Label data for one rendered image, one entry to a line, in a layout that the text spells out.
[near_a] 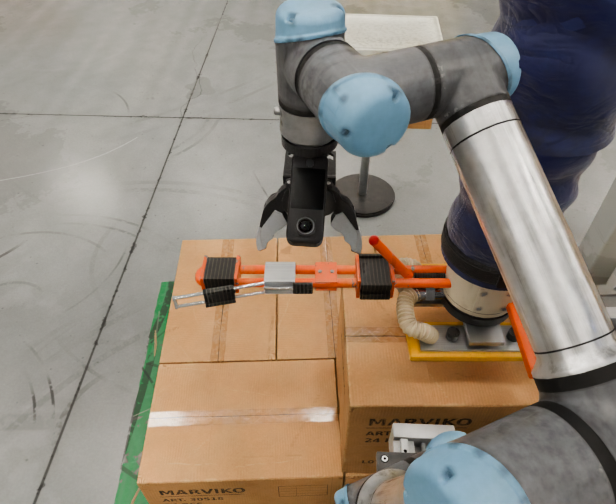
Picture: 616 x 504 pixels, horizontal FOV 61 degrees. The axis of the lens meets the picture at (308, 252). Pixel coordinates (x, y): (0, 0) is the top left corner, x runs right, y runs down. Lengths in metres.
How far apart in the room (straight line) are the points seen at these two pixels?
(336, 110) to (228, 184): 2.91
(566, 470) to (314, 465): 1.22
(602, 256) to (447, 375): 1.71
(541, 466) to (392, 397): 0.85
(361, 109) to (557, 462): 0.34
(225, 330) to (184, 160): 1.92
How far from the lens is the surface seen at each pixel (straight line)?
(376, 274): 1.20
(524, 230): 0.54
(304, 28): 0.57
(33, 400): 2.65
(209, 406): 1.77
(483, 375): 1.40
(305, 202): 0.64
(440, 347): 1.25
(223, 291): 1.16
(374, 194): 3.25
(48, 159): 3.96
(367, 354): 1.37
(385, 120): 0.50
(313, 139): 0.63
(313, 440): 1.69
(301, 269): 1.21
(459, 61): 0.57
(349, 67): 0.52
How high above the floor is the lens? 2.09
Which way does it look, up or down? 46 degrees down
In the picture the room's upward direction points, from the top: straight up
